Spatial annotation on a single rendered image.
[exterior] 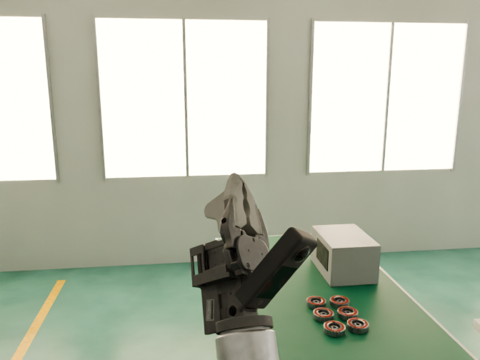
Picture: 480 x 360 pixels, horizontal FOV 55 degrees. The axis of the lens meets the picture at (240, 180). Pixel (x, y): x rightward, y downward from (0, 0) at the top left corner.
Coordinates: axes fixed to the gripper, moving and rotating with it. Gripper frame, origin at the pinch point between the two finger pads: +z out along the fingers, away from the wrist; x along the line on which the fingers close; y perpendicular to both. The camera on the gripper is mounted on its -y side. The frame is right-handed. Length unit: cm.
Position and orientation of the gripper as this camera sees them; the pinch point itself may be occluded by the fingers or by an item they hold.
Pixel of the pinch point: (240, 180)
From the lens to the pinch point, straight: 64.2
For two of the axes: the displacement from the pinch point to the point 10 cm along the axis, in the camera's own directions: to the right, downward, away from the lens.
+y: -8.0, 3.4, 5.0
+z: -1.2, -9.0, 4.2
